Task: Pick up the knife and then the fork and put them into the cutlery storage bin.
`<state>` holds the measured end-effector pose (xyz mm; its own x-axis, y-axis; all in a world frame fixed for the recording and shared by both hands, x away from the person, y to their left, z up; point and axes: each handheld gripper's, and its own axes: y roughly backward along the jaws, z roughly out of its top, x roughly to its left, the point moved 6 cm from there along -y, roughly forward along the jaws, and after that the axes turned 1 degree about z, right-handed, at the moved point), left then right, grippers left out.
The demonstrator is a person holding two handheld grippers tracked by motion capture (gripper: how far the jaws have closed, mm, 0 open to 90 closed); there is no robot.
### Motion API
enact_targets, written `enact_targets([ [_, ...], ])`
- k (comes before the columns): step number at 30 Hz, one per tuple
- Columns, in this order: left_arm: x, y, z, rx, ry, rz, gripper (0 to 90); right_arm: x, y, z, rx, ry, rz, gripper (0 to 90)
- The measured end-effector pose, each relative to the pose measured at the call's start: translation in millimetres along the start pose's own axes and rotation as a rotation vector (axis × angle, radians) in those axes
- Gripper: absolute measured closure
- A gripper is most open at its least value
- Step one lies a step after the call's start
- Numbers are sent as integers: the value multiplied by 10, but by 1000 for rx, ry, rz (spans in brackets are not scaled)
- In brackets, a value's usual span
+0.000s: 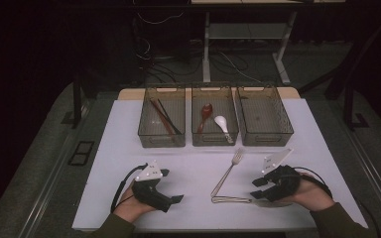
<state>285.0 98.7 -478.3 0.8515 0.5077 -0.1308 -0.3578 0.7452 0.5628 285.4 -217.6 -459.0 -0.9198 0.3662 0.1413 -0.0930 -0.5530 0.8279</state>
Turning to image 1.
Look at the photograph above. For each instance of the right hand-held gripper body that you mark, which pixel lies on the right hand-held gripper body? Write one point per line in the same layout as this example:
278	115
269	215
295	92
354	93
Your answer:
284	183

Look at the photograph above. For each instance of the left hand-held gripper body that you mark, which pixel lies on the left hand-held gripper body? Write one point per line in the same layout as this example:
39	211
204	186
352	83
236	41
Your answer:
150	195

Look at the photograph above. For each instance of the silver metal knife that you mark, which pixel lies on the silver metal knife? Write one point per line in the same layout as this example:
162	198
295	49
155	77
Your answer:
231	199

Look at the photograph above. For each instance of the transparent brown plastic bin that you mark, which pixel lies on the transparent brown plastic bin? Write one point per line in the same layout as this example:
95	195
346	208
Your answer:
162	129
264	115
214	99

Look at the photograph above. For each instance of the red-brown chopstick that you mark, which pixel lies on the red-brown chopstick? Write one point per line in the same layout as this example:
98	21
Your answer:
162	115

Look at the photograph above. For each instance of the white ceramic spoon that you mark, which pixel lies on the white ceramic spoon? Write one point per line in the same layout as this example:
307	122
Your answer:
221	121

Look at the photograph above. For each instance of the red-brown wooden spoon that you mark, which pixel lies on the red-brown wooden spoon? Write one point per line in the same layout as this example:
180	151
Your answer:
207	110

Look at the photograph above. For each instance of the person's left hand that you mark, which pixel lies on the person's left hand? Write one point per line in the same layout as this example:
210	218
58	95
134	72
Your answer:
129	210

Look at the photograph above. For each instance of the person's right hand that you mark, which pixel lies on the person's right hand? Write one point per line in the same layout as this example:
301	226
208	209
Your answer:
314	198

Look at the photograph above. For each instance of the white table mat board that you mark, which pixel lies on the white table mat board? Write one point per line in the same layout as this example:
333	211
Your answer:
191	218

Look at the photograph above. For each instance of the silver metal fork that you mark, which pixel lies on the silver metal fork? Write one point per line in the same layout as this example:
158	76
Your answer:
237	158

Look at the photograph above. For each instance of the black metal stand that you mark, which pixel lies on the black metal stand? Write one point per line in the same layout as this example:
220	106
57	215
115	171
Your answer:
77	105
349	109

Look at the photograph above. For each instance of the black floor socket frame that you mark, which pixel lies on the black floor socket frame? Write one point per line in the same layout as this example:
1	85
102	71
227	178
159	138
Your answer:
81	152

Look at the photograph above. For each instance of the metal floor rail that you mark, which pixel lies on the metal floor rail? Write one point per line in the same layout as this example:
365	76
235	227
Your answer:
373	178
46	185

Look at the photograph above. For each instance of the white metal desk frame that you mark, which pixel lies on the white metal desk frame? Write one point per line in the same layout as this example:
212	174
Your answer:
206	49

